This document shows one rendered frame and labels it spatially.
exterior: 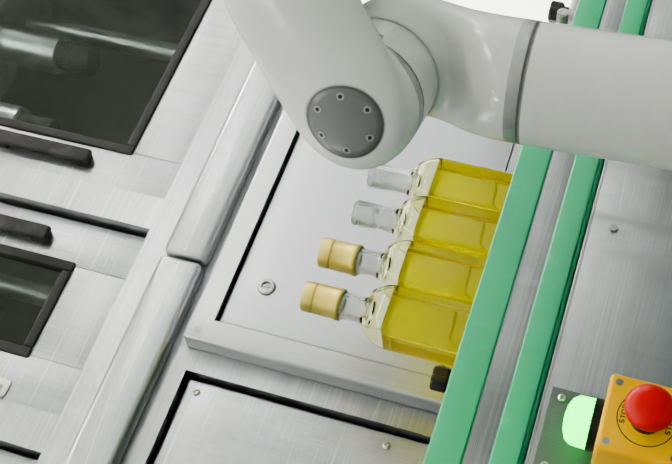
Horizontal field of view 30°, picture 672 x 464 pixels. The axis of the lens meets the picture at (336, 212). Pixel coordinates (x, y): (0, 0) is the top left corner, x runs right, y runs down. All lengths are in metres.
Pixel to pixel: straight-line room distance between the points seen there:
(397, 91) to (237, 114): 0.82
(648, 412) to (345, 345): 0.54
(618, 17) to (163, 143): 0.63
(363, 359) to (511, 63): 0.61
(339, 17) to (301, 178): 0.76
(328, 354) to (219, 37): 0.57
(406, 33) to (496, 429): 0.39
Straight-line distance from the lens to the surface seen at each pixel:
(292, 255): 1.55
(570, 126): 0.93
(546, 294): 1.20
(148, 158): 1.72
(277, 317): 1.50
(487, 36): 0.94
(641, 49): 0.94
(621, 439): 1.05
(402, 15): 0.96
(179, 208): 1.64
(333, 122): 0.89
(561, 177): 1.28
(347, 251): 1.37
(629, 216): 1.24
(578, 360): 1.15
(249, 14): 0.89
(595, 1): 1.56
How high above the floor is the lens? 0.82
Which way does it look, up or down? 14 degrees up
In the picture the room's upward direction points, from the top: 77 degrees counter-clockwise
